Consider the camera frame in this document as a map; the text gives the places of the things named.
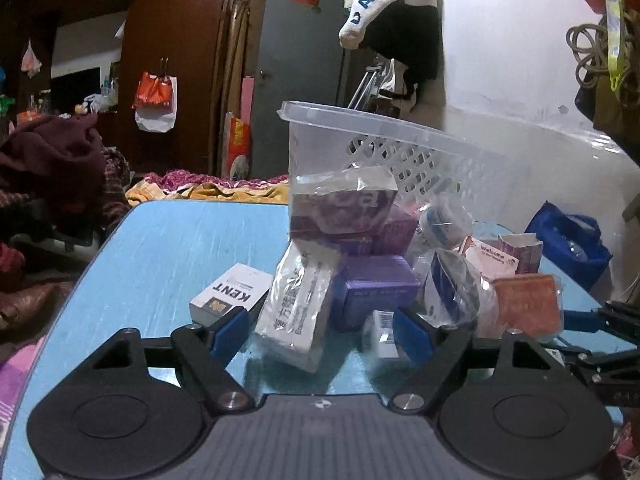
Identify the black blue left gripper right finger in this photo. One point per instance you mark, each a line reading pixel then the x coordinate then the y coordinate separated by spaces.
pixel 444 357

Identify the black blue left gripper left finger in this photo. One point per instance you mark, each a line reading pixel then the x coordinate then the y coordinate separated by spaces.
pixel 198 355

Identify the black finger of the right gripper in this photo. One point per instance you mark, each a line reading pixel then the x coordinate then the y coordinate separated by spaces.
pixel 614 318

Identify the white medicine box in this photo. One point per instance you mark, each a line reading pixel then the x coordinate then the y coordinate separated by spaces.
pixel 292 322

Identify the white Kent cigarette box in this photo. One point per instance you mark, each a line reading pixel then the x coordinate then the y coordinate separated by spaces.
pixel 240 286

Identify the red orange box in bag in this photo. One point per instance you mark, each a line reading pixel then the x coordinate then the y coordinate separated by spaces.
pixel 530 303

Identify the blue bag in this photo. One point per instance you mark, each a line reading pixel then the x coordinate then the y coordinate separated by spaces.
pixel 573 242

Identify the pink double happiness packet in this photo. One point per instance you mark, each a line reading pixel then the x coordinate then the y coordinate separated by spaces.
pixel 491 262

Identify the round white blue jar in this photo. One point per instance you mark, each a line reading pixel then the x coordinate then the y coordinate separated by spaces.
pixel 444 222

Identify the purple pink box in bag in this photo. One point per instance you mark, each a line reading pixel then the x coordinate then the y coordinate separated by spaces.
pixel 353 201

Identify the white plastic lattice basket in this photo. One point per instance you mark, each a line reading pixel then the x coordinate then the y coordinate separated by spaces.
pixel 424 161

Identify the maroon clothes pile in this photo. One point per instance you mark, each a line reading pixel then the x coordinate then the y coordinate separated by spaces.
pixel 59 181

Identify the dark brown hanging bag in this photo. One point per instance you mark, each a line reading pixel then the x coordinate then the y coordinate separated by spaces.
pixel 612 112

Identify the orange white hanging bag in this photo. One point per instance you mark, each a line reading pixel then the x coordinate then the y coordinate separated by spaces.
pixel 156 103

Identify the grey metal door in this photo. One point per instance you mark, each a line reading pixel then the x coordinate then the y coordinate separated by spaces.
pixel 298 59

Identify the white black hanging jacket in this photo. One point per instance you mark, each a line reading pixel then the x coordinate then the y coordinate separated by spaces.
pixel 408 33

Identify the dark red wooden wardrobe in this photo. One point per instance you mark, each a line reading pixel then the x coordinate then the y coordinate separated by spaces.
pixel 180 38

